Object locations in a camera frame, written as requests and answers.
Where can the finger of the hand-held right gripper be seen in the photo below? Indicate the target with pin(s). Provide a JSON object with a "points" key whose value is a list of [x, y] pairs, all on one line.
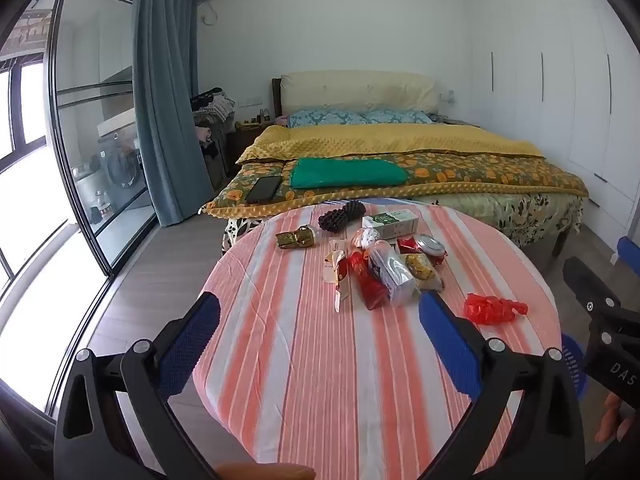
{"points": [[585, 280], [629, 250]]}

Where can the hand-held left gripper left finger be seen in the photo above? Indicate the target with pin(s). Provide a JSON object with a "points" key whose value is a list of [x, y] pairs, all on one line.
{"points": [[190, 345]]}

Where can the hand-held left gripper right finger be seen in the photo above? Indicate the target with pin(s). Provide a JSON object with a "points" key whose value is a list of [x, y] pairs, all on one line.
{"points": [[450, 345]]}

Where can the blue mesh plastic basket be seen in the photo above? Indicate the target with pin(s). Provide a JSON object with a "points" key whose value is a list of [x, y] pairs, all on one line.
{"points": [[574, 367]]}

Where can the silver yellow snack packet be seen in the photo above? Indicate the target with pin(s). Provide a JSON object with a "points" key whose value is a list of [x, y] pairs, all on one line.
{"points": [[425, 270]]}

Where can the crushed red can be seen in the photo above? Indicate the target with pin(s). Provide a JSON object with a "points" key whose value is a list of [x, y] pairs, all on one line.
{"points": [[429, 247]]}

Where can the red sausage packet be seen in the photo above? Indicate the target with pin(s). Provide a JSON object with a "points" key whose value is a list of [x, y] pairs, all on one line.
{"points": [[367, 282]]}

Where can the green white milk carton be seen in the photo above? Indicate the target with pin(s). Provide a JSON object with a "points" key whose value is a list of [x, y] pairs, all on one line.
{"points": [[390, 224]]}

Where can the gold foil wrapper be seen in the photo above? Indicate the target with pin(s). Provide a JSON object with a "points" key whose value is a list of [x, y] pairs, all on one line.
{"points": [[295, 237]]}

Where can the black foam net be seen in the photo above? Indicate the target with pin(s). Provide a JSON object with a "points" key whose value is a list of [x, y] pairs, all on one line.
{"points": [[341, 217]]}

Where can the person's right hand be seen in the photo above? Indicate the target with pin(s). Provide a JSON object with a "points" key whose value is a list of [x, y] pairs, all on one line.
{"points": [[611, 417]]}

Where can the red plastic bag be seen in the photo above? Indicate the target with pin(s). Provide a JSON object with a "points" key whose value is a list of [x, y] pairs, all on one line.
{"points": [[492, 307]]}

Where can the clear plastic bag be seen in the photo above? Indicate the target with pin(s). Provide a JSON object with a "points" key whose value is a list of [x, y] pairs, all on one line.
{"points": [[395, 275]]}

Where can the white lattice stool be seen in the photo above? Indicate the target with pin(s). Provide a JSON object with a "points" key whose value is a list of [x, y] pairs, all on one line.
{"points": [[237, 232]]}

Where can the pink striped tablecloth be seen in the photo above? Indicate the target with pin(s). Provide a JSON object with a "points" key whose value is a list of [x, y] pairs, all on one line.
{"points": [[320, 370]]}

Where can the bed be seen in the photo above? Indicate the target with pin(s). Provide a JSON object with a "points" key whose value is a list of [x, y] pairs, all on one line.
{"points": [[480, 195]]}

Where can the white round snack packet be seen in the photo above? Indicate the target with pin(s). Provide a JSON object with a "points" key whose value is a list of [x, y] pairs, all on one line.
{"points": [[364, 237]]}

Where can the orange floral quilt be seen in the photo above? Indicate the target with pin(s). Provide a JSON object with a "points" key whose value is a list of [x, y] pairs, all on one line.
{"points": [[475, 172]]}

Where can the black phone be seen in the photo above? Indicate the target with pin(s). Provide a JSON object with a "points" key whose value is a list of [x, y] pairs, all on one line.
{"points": [[263, 190]]}

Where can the white wardrobe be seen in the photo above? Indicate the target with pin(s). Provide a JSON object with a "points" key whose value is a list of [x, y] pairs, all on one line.
{"points": [[560, 85]]}

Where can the washing machine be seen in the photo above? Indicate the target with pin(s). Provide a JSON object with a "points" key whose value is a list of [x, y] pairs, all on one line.
{"points": [[122, 165]]}

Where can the green folded cloth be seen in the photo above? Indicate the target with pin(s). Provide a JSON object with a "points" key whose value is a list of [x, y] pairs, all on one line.
{"points": [[347, 172]]}

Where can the dark wooden nightstand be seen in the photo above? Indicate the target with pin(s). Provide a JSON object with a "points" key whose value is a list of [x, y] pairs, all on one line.
{"points": [[245, 145]]}

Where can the yellow dotted blanket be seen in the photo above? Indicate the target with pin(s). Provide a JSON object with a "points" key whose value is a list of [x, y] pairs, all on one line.
{"points": [[380, 141]]}

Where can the blue patterned pillow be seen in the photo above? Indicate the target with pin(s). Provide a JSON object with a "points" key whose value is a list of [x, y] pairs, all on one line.
{"points": [[325, 118], [397, 116]]}

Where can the pile of clothes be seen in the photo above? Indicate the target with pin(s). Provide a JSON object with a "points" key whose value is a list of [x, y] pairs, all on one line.
{"points": [[212, 110]]}

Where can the blue grey curtain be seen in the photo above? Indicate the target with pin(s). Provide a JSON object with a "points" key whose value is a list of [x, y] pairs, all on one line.
{"points": [[165, 110]]}

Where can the black framed glass door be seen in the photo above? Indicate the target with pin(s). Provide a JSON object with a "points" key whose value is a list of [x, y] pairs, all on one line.
{"points": [[100, 110]]}

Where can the cream padded headboard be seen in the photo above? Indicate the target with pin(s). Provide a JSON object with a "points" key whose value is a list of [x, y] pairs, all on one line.
{"points": [[357, 90]]}

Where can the black framed window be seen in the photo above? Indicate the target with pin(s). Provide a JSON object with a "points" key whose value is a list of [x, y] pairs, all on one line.
{"points": [[20, 125]]}

